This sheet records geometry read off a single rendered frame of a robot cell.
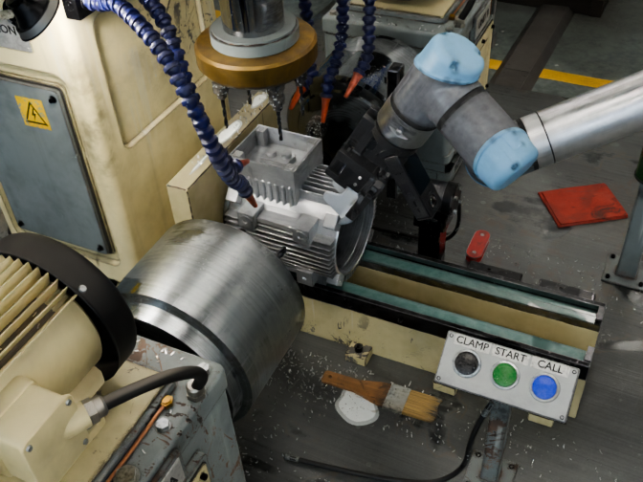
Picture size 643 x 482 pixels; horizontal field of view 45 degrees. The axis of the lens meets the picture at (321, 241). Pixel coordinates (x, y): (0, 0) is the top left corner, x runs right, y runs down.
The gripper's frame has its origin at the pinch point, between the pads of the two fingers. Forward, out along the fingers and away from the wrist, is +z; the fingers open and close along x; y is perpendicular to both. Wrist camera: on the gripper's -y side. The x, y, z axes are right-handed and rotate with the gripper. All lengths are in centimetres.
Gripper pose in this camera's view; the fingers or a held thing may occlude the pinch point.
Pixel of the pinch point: (347, 220)
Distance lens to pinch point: 119.3
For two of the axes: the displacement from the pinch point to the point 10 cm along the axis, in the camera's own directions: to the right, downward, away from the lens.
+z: -4.1, 5.3, 7.5
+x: -4.2, 6.2, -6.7
